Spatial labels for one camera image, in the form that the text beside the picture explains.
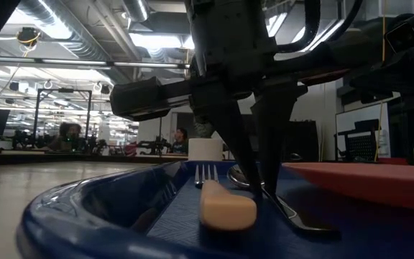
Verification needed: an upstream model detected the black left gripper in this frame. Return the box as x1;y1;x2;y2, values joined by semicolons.
109;0;350;199

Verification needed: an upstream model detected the fork with beige handle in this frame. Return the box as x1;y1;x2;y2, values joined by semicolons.
193;163;258;232

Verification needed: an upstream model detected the spoon with black handle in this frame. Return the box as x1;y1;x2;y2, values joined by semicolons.
226;164;341;238

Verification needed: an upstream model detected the pink round plate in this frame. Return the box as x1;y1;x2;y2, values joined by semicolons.
281;161;414;213

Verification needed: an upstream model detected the blue plastic tray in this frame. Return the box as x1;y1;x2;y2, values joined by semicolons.
15;160;414;259

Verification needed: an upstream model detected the black cabinet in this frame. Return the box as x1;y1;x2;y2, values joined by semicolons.
289;120;320;162

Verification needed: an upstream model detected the person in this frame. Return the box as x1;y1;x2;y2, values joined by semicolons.
47;122;84;152
170;127;190;155

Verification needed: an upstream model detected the whiteboard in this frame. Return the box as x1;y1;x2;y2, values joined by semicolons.
335;102;391;159

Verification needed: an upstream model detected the black perforated cart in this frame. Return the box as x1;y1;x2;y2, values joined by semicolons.
334;118;380;163

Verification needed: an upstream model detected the red container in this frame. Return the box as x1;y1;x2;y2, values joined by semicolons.
377;157;410;165

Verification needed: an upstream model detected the LED light bar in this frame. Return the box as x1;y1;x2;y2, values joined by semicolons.
0;55;192;70

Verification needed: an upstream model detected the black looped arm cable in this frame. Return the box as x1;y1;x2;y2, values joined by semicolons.
277;0;364;54

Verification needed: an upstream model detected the silver spiral air duct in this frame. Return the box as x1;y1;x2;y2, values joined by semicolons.
122;0;150;23
16;0;132;86

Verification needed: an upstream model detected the black background frame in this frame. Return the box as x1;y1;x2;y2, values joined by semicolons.
33;88;93;145

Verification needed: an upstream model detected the yellow hanging cable reel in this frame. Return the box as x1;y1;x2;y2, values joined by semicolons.
15;27;42;47

